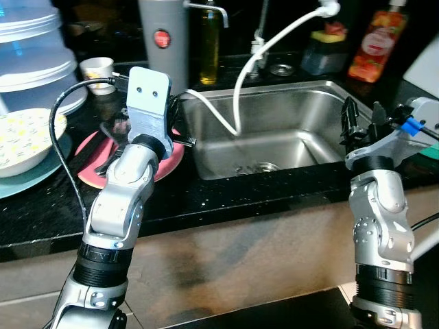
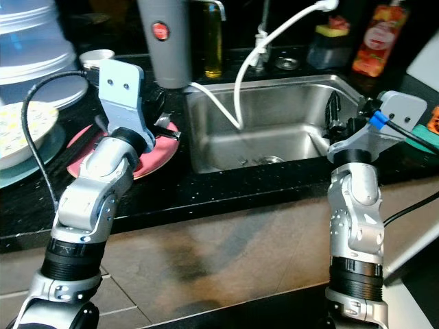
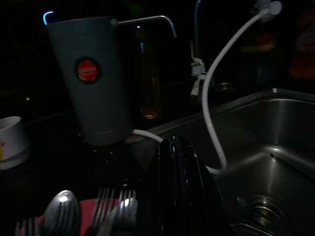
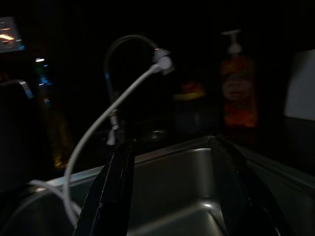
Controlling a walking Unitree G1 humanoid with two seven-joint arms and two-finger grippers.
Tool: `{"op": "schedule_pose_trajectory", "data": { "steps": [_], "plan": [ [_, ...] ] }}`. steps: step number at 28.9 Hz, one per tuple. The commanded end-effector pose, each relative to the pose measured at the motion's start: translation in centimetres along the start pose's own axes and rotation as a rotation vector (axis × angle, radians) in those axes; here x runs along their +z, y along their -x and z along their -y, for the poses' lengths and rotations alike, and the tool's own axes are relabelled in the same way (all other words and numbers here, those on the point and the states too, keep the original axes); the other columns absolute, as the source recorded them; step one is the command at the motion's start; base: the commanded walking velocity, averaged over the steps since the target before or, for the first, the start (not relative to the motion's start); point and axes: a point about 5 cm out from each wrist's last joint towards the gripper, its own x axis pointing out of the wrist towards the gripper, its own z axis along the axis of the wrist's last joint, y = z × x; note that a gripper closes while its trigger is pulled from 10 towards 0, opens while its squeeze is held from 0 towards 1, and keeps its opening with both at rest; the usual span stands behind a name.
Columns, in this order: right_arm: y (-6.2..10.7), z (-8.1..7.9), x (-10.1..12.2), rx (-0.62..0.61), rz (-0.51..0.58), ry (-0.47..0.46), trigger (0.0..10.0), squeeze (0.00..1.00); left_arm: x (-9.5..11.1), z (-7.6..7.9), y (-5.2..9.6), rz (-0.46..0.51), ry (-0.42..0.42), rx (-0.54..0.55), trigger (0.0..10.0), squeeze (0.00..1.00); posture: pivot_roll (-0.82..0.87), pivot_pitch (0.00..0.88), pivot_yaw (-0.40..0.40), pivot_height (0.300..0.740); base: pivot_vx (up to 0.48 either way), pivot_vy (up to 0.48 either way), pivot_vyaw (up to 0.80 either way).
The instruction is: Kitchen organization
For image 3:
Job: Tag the stainless steel sink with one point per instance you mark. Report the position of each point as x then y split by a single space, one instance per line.
270 137

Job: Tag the grey water dispenser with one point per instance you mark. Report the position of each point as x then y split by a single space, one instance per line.
98 103

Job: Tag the clear sponge holder dispenser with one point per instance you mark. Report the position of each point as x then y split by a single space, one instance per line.
258 66

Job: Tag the yellow oil bottle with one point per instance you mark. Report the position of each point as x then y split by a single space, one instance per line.
151 98

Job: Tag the white printed cup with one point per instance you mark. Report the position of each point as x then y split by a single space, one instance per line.
12 137

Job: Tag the round steel sink cap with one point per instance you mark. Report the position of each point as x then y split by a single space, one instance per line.
225 87

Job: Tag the steel faucet with white tape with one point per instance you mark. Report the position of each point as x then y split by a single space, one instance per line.
196 37

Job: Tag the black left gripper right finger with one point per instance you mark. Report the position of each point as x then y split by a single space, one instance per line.
204 201

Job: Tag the red round plate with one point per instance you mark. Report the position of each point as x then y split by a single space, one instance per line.
86 209

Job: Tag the steel sink drain strainer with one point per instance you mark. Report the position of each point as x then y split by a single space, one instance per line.
263 211

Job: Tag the red peach dish soap bottle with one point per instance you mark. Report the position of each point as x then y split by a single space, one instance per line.
305 61

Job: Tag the large steel spoon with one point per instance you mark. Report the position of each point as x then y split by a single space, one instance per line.
61 211

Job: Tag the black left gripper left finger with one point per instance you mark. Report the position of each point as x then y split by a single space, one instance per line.
162 196

